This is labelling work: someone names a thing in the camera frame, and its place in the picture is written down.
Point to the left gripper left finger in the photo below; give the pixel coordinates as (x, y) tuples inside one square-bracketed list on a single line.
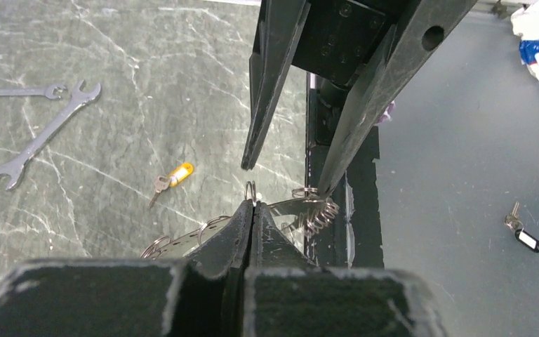
[(225, 248)]

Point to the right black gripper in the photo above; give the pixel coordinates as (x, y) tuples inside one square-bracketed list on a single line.
[(335, 40)]

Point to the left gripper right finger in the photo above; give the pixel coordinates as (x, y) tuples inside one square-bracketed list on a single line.
[(270, 247)]

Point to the key with yellow tag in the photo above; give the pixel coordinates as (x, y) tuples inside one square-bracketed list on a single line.
[(175, 177)]

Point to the large silver open-end wrench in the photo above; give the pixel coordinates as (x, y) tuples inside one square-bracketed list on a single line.
[(15, 168)]

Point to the small silver open-end wrench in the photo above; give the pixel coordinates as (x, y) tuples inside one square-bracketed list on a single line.
[(52, 92)]

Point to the key with black tag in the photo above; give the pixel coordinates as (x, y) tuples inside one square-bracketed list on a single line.
[(521, 235)]

